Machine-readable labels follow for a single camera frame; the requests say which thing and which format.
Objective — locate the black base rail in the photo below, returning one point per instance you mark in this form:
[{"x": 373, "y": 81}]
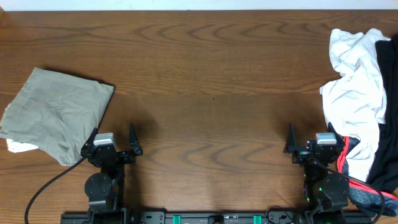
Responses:
[{"x": 273, "y": 216}]

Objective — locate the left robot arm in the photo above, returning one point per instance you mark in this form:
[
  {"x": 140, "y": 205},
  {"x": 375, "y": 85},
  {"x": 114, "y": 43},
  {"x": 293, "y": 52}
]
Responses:
[{"x": 105, "y": 189}]

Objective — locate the white folded cloth under garment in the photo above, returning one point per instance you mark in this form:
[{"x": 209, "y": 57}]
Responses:
[{"x": 16, "y": 147}]

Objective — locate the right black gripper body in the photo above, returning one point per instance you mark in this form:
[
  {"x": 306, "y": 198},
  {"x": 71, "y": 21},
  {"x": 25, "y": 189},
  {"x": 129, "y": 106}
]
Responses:
[{"x": 302, "y": 154}]

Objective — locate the grey red-trimmed shorts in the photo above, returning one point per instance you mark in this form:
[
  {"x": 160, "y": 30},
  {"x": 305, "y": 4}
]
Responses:
[{"x": 364, "y": 198}]

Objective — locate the crumpled white shirt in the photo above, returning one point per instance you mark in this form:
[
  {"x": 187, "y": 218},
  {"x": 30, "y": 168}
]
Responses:
[{"x": 355, "y": 104}]

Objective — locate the folded olive grey garment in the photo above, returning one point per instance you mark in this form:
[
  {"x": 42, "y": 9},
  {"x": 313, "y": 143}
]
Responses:
[{"x": 56, "y": 112}]

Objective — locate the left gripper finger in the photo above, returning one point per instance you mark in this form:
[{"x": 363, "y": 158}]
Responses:
[
  {"x": 90, "y": 142},
  {"x": 132, "y": 139}
]

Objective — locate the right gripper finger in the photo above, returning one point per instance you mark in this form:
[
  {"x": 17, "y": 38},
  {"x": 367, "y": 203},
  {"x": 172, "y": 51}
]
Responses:
[
  {"x": 290, "y": 142},
  {"x": 339, "y": 139}
]

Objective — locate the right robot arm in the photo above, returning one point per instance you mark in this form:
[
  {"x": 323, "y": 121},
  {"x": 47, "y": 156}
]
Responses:
[{"x": 325, "y": 190}]

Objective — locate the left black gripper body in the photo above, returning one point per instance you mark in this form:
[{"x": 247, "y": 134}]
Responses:
[{"x": 123, "y": 154}]

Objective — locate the black t-shirt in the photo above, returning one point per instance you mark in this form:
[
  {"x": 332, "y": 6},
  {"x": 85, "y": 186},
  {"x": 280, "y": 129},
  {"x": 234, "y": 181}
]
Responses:
[{"x": 383, "y": 174}]

